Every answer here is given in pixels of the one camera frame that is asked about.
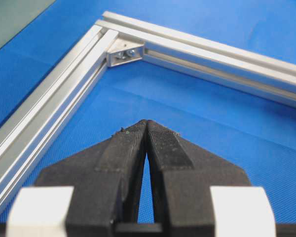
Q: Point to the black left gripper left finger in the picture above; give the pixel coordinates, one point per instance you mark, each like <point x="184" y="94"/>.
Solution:
<point x="106" y="178"/>

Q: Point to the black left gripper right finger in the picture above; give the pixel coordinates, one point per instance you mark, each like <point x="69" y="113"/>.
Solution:
<point x="181" y="174"/>

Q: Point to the blue table cloth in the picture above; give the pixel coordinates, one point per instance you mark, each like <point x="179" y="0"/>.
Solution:
<point x="256" y="134"/>

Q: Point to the aluminium extrusion frame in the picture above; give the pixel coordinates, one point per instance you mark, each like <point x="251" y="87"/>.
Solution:
<point x="113" y="41"/>

